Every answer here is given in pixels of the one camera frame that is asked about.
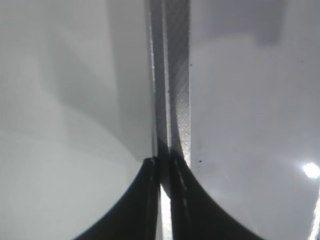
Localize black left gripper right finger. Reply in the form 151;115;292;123
169;151;261;240

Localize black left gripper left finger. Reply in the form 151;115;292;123
76;157;160;240

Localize white board with grey frame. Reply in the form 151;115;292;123
148;0;320;240

